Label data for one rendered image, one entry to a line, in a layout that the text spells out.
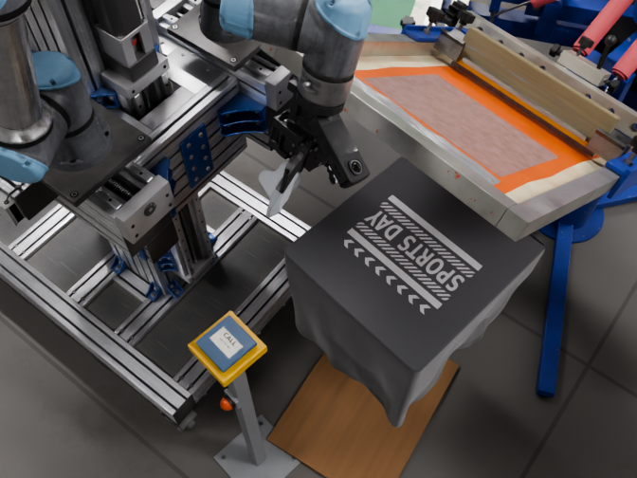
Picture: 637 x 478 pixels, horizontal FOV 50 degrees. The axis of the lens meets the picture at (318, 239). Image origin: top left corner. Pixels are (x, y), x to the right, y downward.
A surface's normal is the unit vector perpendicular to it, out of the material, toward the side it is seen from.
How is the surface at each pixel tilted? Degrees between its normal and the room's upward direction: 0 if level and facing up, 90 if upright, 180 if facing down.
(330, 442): 0
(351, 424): 0
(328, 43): 76
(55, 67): 7
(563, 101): 56
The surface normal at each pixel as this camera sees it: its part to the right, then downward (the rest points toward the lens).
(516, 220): -0.61, 0.21
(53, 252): 0.00, -0.54
